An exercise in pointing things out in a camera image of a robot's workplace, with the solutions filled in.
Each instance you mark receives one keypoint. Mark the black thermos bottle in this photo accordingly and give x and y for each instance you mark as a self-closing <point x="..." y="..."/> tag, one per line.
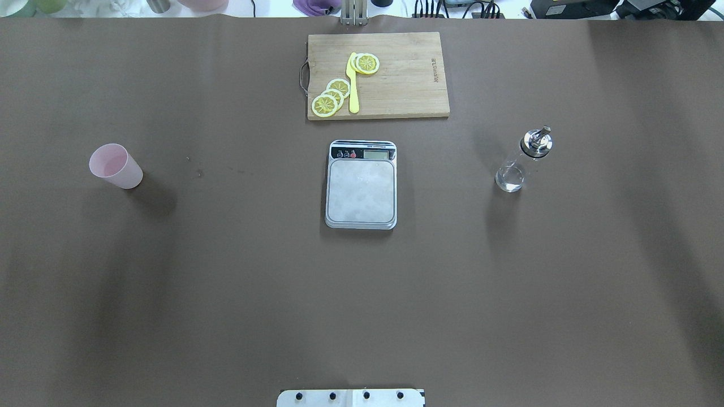
<point x="382" y="3"/>

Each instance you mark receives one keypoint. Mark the lemon slice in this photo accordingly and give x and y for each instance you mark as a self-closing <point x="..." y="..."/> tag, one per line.
<point x="340" y="84"/>
<point x="324" y="105"/>
<point x="337" y="96"/>
<point x="366" y="63"/>

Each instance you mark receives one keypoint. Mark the aluminium camera mast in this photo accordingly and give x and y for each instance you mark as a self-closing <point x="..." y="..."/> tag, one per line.
<point x="354" y="12"/>

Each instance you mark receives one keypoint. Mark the pink plastic cup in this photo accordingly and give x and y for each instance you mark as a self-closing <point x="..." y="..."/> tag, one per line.
<point x="113" y="164"/>

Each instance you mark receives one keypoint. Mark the lemon slice front left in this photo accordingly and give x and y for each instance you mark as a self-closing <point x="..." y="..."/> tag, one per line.
<point x="324" y="105"/>

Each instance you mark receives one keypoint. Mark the wooden cutting board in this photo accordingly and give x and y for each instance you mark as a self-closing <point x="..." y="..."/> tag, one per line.
<point x="411" y="81"/>

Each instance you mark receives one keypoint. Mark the lemon slice right top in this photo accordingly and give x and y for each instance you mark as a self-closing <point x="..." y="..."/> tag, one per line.
<point x="366" y="63"/>

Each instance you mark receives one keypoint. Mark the lemon slice middle left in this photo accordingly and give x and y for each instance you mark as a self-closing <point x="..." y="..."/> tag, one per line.
<point x="337" y="96"/>

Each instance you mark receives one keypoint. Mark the glass sauce bottle steel spout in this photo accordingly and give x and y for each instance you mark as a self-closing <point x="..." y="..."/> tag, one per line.
<point x="517" y="167"/>

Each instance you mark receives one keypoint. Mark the pink bowl with ice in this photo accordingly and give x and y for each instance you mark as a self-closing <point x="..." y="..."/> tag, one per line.
<point x="203" y="5"/>

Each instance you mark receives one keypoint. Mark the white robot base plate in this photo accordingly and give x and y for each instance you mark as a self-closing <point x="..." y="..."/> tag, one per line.
<point x="352" y="397"/>

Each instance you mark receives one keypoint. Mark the lemon slice right under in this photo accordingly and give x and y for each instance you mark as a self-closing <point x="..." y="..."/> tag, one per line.
<point x="352" y="62"/>

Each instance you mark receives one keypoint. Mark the steel cup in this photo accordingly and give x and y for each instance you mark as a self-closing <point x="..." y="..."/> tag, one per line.
<point x="159" y="6"/>

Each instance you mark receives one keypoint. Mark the green cup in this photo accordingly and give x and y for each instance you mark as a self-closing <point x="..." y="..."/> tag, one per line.
<point x="49" y="7"/>

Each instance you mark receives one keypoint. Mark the digital kitchen scale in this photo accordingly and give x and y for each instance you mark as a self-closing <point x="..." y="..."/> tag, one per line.
<point x="361" y="185"/>

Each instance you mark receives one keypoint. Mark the yellow plastic knife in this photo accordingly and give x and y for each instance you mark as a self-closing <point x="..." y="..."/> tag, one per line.
<point x="353" y="98"/>

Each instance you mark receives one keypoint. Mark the lemon slice upper left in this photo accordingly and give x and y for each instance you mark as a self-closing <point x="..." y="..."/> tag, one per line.
<point x="340" y="84"/>

